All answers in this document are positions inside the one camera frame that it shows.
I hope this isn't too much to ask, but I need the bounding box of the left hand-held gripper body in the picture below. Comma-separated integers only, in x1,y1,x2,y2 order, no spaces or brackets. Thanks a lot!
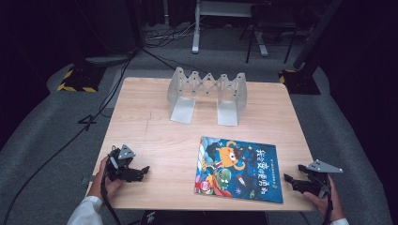
107,143,139,183

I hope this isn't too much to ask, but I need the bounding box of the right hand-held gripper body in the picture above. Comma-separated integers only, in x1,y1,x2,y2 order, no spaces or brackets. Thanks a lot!
303,158,344,199

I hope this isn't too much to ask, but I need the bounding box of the person's right hand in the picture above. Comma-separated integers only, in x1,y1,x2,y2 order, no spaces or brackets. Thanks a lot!
302,175,345,224

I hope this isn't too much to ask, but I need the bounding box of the person's left hand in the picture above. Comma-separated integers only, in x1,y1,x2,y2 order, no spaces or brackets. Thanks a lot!
88,156,125,202

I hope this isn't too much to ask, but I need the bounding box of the blue cartoon picture book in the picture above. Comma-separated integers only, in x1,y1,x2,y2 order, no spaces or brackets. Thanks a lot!
193,135,284,204

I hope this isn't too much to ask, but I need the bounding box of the black base with hazard tape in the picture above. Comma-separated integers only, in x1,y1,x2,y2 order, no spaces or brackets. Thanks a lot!
278,68,322,96
56,65,107,94

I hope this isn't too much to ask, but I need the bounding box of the grey metal book stand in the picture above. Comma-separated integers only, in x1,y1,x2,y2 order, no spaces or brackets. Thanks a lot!
166,66,249,128

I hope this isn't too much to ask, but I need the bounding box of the grey flat stand foot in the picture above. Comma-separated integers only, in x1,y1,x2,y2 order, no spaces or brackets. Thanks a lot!
84,53,134,66

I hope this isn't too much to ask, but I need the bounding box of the black metal chair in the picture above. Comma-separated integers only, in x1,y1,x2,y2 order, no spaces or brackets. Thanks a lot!
238,2,299,65

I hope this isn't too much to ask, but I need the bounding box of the right hand-held gripper black cable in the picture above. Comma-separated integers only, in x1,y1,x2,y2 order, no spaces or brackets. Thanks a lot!
322,176,334,225

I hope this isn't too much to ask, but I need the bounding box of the hand-held gripper black cable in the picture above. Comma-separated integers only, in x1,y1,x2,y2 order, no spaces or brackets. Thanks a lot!
322,176,334,225
99,156,122,225

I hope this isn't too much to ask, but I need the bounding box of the left hand-held gripper black cable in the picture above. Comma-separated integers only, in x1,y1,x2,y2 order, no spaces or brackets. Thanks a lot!
99,156,122,225

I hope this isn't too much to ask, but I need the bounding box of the long black floor cable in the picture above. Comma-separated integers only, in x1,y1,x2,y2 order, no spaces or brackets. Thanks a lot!
1,51,136,225

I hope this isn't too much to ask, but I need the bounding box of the bundle of floor cables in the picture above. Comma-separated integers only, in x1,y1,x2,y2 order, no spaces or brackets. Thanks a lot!
142,22,201,49

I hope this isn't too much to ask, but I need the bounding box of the white metal desk frame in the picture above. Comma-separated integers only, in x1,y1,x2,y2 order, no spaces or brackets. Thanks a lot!
191,0,270,57

